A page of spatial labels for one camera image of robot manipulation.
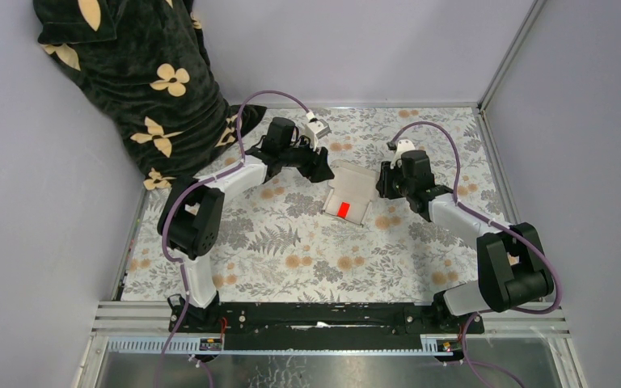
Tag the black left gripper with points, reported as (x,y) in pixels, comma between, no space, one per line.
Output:
(314,167)

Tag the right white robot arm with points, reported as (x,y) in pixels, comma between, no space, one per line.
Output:
(511,266)

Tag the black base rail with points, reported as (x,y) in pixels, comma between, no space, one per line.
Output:
(248,317)

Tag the red rectangular block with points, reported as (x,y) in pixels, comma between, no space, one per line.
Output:
(343,210)

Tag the black floral plush blanket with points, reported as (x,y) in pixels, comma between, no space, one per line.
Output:
(144,65)

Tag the white cardboard paper box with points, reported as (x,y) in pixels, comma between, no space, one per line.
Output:
(353,184)

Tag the floral patterned table cloth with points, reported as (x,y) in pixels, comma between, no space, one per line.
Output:
(276,244)

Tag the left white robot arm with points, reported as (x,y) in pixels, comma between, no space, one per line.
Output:
(191,218)

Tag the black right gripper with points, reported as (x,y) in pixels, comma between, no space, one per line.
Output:
(386,173)

